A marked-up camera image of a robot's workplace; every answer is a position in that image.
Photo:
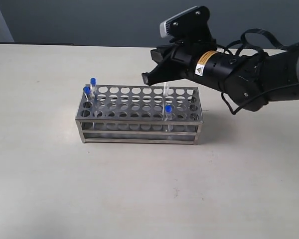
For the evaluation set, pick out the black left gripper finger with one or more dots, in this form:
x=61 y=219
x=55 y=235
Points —
x=169 y=68

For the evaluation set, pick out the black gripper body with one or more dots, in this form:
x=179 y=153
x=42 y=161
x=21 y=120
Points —
x=229 y=73

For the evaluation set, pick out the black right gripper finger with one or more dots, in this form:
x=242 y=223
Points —
x=163 y=55

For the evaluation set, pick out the blue-capped tube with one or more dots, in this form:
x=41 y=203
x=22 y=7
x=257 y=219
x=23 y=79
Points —
x=87 y=91
x=165 y=94
x=168 y=117
x=93 y=95

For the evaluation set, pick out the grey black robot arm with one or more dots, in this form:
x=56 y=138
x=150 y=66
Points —
x=262 y=70

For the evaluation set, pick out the stainless steel tube rack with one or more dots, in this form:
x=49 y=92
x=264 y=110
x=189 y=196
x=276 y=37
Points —
x=133 y=114

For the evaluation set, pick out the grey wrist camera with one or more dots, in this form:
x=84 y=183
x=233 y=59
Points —
x=165 y=26

